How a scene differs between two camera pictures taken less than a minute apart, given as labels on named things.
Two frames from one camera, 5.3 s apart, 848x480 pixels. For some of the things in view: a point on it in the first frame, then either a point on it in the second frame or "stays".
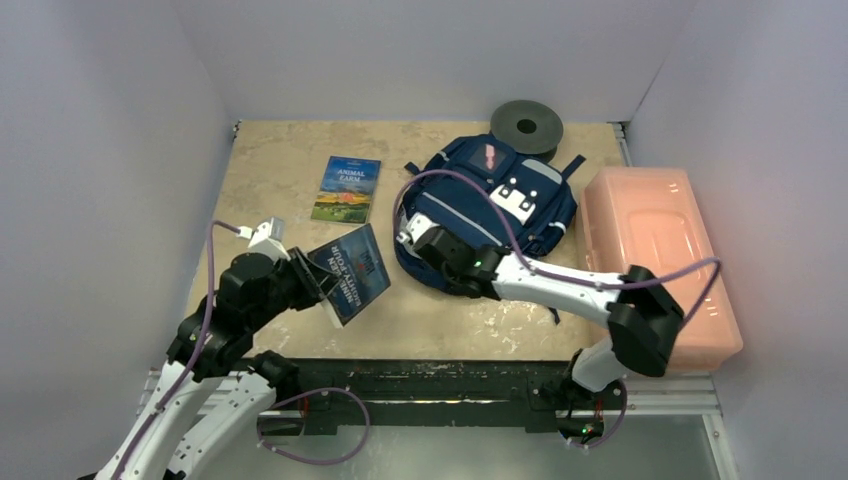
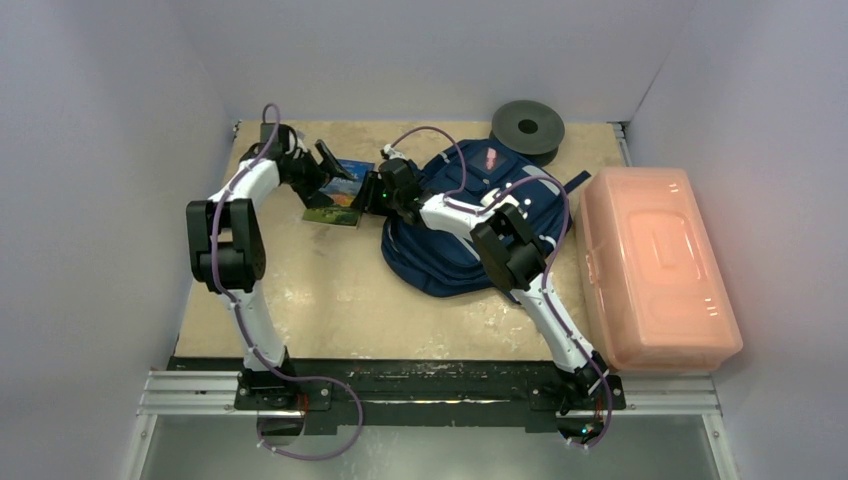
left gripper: (316, 280) -> (320, 176)
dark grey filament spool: (531, 129) stays
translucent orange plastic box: (657, 219) stays
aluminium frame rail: (653, 394) stays
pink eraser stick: (490, 153) stays
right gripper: (420, 240) -> (369, 192)
